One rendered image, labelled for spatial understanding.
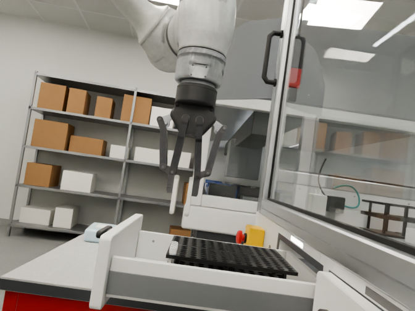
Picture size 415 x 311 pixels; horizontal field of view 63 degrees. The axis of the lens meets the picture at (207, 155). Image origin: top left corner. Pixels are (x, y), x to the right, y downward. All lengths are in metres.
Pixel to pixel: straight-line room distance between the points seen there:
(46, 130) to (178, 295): 4.17
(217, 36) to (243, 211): 0.98
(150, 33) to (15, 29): 4.84
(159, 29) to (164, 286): 0.49
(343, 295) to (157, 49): 0.57
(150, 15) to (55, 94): 3.95
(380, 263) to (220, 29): 0.44
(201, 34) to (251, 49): 0.96
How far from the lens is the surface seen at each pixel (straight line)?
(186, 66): 0.62
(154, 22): 0.76
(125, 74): 5.04
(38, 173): 4.65
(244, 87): 1.52
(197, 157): 0.61
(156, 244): 0.80
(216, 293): 0.57
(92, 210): 4.96
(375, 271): 0.43
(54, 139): 4.60
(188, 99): 0.60
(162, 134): 0.62
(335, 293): 0.48
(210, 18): 0.63
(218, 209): 1.48
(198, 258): 0.59
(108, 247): 0.55
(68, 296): 0.86
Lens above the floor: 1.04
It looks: 3 degrees up
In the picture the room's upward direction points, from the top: 8 degrees clockwise
